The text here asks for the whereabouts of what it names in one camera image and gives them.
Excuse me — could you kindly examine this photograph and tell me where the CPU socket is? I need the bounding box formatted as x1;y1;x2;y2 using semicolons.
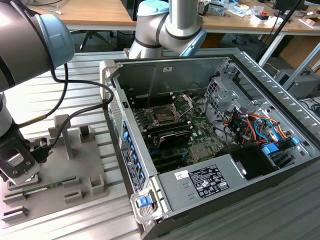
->
149;106;181;126

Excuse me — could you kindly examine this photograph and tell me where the black RAM slot row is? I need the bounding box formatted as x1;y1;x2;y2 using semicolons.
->
128;94;176;110
144;119;191;138

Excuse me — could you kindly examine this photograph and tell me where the black expansion slot row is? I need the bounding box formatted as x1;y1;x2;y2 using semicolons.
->
149;147;191;173

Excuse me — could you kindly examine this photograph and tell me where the grey plastic parts rack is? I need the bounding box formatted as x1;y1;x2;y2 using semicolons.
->
0;114;110;230

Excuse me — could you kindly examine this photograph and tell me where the green RAM stick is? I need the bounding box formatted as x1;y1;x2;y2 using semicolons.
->
21;181;65;195

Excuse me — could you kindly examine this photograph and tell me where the office chair base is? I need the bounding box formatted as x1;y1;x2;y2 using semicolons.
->
69;29;118;52

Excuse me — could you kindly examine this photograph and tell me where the open grey PC case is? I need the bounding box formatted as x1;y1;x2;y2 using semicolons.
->
99;47;320;240

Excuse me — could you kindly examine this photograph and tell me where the blue case latch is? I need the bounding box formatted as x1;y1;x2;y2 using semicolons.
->
136;196;154;209

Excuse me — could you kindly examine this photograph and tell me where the black graphics card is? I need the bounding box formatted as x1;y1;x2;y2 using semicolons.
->
157;130;193;151

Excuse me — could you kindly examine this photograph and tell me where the grey power supply unit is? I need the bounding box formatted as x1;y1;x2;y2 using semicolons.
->
157;153;248;214

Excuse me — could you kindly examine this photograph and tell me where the black computer tower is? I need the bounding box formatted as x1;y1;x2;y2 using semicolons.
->
121;0;138;22

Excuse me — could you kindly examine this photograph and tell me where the silver chipset heat sink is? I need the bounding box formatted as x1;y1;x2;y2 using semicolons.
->
191;143;213;161

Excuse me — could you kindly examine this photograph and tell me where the green motherboard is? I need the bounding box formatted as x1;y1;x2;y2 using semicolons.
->
131;93;227;175

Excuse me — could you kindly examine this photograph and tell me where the perforated metal drive cage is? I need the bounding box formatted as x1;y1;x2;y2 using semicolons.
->
203;76;253;126

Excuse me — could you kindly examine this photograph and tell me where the black plastic shroud box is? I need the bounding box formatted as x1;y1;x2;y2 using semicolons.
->
218;144;279;181

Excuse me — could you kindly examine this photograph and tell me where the grey metal box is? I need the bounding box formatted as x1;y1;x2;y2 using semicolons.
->
208;2;226;17

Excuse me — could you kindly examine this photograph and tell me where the blue disk carrier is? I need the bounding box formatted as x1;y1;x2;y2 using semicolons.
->
261;142;280;156

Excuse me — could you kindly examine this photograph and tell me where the black tripod pole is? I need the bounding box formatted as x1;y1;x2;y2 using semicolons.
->
256;0;305;62

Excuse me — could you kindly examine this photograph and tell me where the white box with black item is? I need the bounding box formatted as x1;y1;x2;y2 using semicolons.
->
249;14;276;26

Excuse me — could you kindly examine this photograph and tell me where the grey PC tower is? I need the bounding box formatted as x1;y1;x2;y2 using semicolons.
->
273;68;320;100

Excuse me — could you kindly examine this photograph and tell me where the brown cardboard box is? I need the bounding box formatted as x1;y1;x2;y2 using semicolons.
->
279;34;320;71

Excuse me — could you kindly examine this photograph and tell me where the black monitor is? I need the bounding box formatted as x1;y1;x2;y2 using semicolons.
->
272;0;308;12

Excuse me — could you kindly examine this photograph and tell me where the small brown cardboard piece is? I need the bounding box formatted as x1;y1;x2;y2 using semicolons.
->
301;17;320;30

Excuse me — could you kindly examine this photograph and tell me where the black cable with brass sleeve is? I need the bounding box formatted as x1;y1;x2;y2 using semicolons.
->
18;63;70;126

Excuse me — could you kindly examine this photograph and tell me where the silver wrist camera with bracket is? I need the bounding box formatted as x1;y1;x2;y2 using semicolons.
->
0;146;41;186

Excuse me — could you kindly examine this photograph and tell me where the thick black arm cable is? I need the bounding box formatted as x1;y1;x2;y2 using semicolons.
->
28;62;115;164

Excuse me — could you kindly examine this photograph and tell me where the metal socket cover frame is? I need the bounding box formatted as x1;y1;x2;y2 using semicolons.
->
170;93;194;119

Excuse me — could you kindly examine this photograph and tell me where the coloured wire bundle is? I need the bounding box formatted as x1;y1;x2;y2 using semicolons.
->
223;111;288;147

